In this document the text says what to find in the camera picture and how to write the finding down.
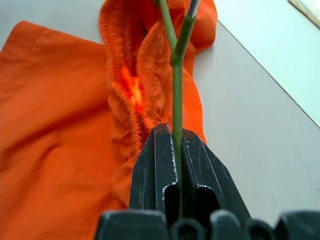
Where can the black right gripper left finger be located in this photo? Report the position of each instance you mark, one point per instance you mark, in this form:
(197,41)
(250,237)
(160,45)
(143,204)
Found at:
(152,175)

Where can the orange cloth garment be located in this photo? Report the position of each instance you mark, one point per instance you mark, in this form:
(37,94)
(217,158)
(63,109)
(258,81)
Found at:
(62,125)

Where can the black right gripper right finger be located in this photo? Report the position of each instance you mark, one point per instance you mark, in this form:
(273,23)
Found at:
(207,180)

